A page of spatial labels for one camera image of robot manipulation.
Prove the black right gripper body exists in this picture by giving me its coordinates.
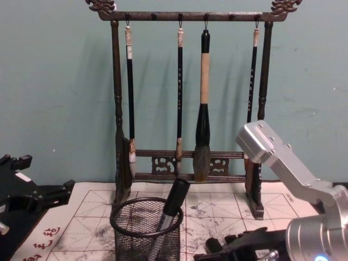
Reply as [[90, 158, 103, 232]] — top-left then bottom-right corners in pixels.
[[224, 227, 289, 261]]

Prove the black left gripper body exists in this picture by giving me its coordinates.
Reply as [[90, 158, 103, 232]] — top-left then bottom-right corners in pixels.
[[0, 161, 42, 220]]

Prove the white gridded calligraphy felt mat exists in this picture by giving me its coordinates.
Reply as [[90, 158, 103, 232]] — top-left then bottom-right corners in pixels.
[[4, 181, 322, 261]]

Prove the black capped brush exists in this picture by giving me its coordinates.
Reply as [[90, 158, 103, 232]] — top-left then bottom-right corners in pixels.
[[155, 178, 191, 238]]

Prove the dark wooden brush rack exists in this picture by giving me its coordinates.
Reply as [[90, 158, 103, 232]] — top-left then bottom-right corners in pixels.
[[85, 0, 304, 220]]

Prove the thin black brush white label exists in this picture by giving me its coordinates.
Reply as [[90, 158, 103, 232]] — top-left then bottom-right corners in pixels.
[[124, 25, 137, 182]]

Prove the thin black calligraphy brush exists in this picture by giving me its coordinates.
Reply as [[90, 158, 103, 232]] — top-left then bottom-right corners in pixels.
[[175, 26, 186, 175], [243, 26, 261, 191]]

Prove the black wire mesh pen holder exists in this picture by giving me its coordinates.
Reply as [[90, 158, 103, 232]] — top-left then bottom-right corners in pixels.
[[109, 197, 184, 261]]

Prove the large brush tan handle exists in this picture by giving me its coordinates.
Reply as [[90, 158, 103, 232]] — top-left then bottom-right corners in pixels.
[[193, 28, 212, 183]]

